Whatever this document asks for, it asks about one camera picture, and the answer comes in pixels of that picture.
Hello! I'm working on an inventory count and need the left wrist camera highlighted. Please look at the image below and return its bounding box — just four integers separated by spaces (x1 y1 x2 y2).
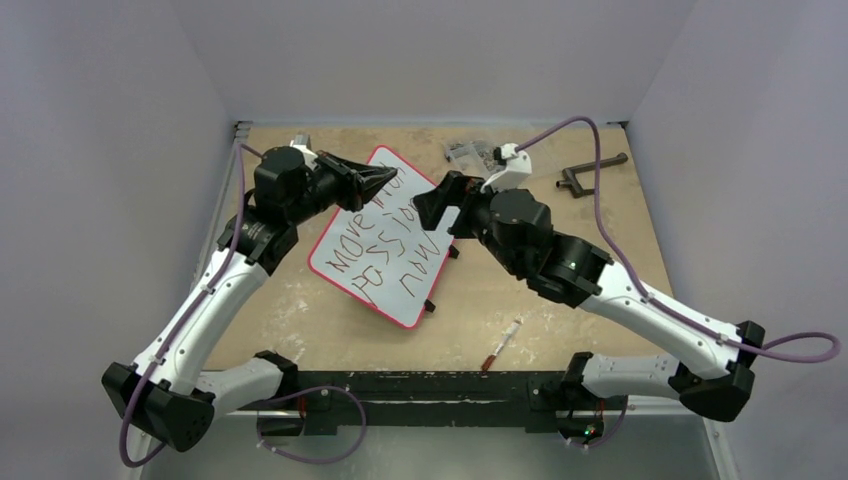
289 133 317 165

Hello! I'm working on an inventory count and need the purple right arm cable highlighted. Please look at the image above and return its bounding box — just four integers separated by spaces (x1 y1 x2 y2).
515 116 843 366

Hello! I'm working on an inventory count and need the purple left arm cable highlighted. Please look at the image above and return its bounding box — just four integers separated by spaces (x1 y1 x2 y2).
119 142 265 469

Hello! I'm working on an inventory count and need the white whiteboard marker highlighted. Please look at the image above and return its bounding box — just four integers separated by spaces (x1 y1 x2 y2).
485 318 523 360

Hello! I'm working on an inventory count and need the clear plastic screw box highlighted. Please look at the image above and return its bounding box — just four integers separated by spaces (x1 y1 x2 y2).
445 125 561 174

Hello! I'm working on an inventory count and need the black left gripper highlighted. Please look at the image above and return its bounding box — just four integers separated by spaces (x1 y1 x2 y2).
287 149 397 225

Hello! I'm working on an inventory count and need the red marker cap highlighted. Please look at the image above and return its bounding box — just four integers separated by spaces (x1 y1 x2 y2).
480 355 496 372

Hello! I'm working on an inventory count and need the pink framed whiteboard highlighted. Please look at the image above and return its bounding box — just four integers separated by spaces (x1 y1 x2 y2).
308 145 458 329

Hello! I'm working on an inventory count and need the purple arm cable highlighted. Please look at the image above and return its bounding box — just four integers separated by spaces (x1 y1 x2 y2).
119 142 265 469
515 116 843 366

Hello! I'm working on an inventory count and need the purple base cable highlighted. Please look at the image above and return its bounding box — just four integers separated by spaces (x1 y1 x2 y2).
254 385 368 465

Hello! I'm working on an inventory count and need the dark metal crank handle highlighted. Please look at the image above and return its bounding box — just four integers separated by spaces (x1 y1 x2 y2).
556 152 630 199

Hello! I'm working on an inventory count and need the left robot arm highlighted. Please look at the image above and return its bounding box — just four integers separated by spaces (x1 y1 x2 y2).
101 145 398 467

